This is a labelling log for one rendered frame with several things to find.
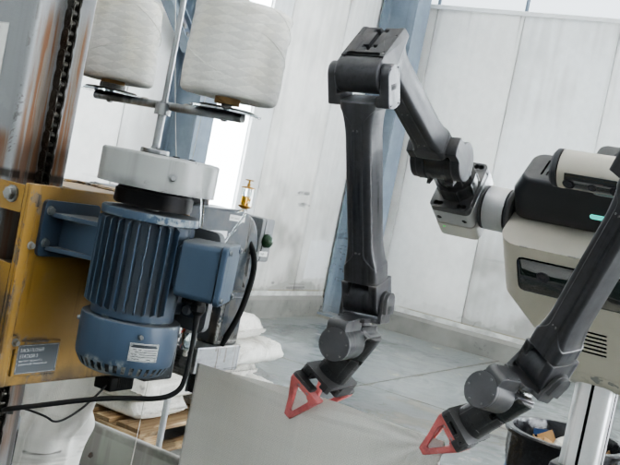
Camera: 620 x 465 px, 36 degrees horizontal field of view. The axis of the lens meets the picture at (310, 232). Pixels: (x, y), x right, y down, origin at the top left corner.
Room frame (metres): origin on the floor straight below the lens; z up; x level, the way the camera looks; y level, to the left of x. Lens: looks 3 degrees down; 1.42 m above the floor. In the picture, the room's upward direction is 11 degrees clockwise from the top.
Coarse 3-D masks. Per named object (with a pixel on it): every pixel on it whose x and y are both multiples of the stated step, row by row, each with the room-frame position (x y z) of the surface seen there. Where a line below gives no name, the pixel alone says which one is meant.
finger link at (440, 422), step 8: (440, 416) 1.51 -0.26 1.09; (440, 424) 1.51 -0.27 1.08; (448, 424) 1.50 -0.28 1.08; (432, 432) 1.52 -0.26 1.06; (448, 432) 1.50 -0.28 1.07; (456, 432) 1.50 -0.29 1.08; (424, 440) 1.53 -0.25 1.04; (424, 448) 1.53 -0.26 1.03; (432, 448) 1.53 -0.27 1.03; (440, 448) 1.51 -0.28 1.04; (448, 448) 1.50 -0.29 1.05
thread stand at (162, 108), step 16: (176, 32) 1.63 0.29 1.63; (176, 48) 1.63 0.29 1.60; (96, 96) 1.72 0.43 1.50; (112, 96) 1.69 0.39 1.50; (128, 96) 1.67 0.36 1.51; (160, 112) 1.62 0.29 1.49; (176, 112) 1.62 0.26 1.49; (192, 112) 1.60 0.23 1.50; (208, 112) 1.58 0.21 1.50; (224, 112) 1.56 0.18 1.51; (240, 112) 1.52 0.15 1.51; (160, 128) 1.63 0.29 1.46; (160, 144) 1.63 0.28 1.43
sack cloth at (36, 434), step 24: (48, 384) 1.91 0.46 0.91; (72, 384) 1.90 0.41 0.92; (48, 408) 1.88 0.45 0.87; (72, 408) 1.89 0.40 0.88; (24, 432) 1.86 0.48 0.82; (48, 432) 1.87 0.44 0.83; (72, 432) 1.89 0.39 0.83; (24, 456) 1.86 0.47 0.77; (48, 456) 1.87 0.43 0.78; (72, 456) 1.93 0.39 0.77
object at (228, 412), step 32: (224, 384) 1.71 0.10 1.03; (256, 384) 1.71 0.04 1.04; (192, 416) 1.74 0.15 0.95; (224, 416) 1.71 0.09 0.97; (256, 416) 1.66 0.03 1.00; (320, 416) 1.60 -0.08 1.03; (352, 416) 1.58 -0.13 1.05; (192, 448) 1.74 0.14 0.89; (224, 448) 1.70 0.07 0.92; (256, 448) 1.65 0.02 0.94; (288, 448) 1.61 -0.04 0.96; (320, 448) 1.59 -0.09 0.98; (352, 448) 1.58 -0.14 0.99; (384, 448) 1.57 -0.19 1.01; (416, 448) 1.55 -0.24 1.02
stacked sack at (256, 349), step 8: (256, 336) 5.39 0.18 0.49; (264, 336) 5.40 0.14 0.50; (240, 344) 5.04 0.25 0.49; (248, 344) 5.09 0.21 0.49; (256, 344) 5.15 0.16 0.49; (264, 344) 5.20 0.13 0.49; (272, 344) 5.27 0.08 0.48; (240, 352) 4.94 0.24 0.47; (248, 352) 5.02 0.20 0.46; (256, 352) 5.11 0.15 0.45; (264, 352) 5.17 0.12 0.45; (272, 352) 5.25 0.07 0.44; (280, 352) 5.34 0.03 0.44; (240, 360) 4.96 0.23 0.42; (248, 360) 5.04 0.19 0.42; (256, 360) 5.12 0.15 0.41; (264, 360) 5.19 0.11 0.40; (272, 360) 5.35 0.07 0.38
